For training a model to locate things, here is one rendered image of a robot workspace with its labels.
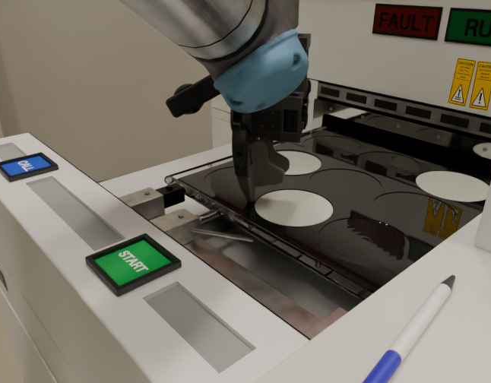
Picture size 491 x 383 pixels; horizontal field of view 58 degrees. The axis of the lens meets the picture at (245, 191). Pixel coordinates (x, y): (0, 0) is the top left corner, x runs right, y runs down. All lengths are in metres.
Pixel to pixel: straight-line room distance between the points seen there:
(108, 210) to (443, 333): 0.31
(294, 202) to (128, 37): 2.05
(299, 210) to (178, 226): 0.15
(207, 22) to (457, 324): 0.25
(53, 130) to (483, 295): 2.39
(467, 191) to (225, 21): 0.48
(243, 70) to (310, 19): 0.61
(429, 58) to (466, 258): 0.46
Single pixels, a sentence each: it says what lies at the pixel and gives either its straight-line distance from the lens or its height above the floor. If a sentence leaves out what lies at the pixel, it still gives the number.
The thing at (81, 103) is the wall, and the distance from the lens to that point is 2.56.
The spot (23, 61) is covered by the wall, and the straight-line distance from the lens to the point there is 2.50.
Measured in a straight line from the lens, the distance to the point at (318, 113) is 0.93.
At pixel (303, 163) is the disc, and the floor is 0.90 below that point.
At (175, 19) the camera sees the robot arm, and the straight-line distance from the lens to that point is 0.27.
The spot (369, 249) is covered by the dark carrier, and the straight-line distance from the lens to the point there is 0.51.
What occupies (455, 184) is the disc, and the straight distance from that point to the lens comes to 0.70.
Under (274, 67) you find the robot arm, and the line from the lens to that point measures 0.33.
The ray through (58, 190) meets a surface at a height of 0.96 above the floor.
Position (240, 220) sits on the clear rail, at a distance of 0.54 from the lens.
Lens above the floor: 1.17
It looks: 26 degrees down
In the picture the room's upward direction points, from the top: straight up
